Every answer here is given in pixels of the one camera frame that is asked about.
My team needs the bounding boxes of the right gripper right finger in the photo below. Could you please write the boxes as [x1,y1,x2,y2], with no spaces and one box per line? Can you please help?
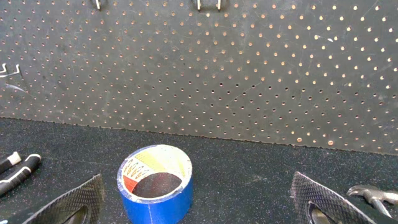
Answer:
[290,171,377,224]

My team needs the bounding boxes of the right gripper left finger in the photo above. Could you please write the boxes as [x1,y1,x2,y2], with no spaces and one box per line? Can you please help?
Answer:
[21,173,105,224]

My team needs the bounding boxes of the hammer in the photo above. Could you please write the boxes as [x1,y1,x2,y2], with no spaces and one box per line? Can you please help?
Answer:
[346,184,398,219]

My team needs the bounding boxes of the roll of blue tape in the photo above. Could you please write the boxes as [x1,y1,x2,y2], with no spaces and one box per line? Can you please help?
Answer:
[116,144,194,224]

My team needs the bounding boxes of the black pegboard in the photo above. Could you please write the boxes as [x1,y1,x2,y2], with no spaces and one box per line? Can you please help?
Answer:
[0,0,398,156]

